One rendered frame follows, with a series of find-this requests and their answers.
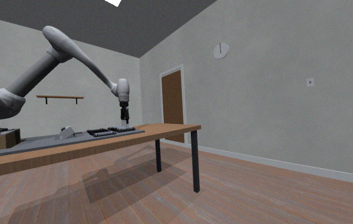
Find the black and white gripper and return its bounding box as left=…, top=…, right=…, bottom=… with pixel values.
left=120, top=102, right=129, bottom=127

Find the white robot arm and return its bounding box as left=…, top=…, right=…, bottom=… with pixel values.
left=0, top=26, right=129, bottom=120

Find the grey button panel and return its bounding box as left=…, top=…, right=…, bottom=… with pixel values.
left=60, top=126, right=79, bottom=140

